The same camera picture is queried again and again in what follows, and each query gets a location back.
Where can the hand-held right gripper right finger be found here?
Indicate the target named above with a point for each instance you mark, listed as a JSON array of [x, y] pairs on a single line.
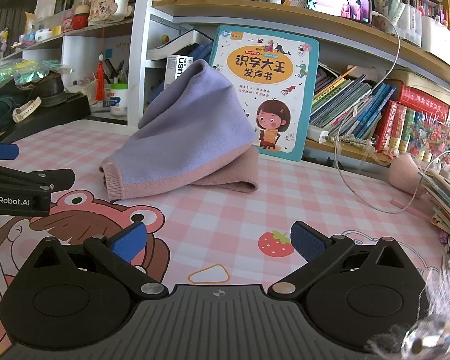
[[306, 243]]

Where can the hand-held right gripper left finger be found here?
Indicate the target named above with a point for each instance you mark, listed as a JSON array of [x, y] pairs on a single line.
[[129, 242]]

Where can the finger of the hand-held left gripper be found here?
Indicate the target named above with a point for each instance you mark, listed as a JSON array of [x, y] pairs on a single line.
[[2, 152], [56, 180]]

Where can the purple and pink sweater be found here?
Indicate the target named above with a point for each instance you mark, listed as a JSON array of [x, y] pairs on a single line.
[[187, 127]]

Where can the white wristwatch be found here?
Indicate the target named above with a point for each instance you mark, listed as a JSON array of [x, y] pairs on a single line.
[[26, 110]]

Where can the pink checkered table mat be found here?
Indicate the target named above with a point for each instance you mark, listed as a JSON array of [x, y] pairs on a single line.
[[322, 195]]

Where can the black rectangular box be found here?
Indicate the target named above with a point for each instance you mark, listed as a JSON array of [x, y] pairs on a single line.
[[60, 114]]

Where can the dark leather shoe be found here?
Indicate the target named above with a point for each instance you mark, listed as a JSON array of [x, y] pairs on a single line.
[[47, 88]]

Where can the iridescent green foil bag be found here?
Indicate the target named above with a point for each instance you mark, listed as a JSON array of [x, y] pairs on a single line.
[[22, 73]]

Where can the white tub with green rim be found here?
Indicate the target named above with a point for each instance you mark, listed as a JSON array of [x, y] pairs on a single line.
[[118, 101]]

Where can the red tassel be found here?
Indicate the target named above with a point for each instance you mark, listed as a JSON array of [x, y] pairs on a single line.
[[101, 82]]

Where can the white charger block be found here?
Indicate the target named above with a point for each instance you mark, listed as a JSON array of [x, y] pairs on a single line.
[[318, 134]]

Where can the pearl strand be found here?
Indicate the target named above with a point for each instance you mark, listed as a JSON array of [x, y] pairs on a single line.
[[354, 140]]

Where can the pink plush pouch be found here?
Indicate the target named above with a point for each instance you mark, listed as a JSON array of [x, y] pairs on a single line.
[[406, 176]]

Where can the bunch of pens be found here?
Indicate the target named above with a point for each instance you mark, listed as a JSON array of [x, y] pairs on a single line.
[[116, 73]]

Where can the dark wooden door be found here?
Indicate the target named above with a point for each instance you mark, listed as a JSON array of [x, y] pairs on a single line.
[[15, 15]]

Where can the leaning thin picture books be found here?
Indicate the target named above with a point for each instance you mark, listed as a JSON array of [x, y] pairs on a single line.
[[345, 101]]

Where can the stack of flat books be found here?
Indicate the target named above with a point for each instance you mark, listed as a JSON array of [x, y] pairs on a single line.
[[448, 202]]

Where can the blurred translucent object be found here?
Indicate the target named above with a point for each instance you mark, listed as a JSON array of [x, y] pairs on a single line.
[[423, 341]]

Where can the red round jar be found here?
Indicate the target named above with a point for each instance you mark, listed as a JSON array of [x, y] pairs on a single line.
[[80, 18]]

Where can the children's picture sound book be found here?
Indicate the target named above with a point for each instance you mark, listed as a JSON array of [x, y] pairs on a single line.
[[277, 82]]

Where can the white and orange carton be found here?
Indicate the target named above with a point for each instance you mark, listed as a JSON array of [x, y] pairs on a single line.
[[176, 69]]

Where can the colourful bead bouquet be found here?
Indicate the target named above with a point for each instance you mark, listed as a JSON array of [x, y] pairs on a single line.
[[431, 137]]

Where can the white wooden bookshelf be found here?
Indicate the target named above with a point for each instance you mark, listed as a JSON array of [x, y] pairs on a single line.
[[142, 26]]

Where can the thick red dictionaries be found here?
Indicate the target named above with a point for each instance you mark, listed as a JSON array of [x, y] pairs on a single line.
[[416, 101]]

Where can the blue book set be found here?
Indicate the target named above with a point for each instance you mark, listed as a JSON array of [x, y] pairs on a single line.
[[200, 54]]

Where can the smartphone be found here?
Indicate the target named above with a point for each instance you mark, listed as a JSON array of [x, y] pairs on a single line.
[[339, 5]]

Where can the clear holders with pens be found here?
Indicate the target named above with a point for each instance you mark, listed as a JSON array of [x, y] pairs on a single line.
[[397, 11]]

